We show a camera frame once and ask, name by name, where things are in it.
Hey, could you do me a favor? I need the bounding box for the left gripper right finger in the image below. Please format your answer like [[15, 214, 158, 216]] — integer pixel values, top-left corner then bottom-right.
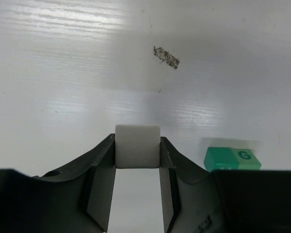
[[159, 137, 291, 233]]

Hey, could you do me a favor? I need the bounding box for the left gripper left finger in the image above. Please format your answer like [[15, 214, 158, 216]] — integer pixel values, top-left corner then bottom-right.
[[0, 134, 116, 233]]

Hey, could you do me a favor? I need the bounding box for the dark green H block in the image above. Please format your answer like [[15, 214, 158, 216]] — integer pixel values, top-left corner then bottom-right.
[[204, 147, 239, 172]]

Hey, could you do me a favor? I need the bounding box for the light green G block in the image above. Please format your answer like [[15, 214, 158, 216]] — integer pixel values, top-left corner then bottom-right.
[[232, 149, 261, 170]]

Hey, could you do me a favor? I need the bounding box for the white E block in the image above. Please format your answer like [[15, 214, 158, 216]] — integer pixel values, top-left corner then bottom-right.
[[115, 125, 161, 169]]

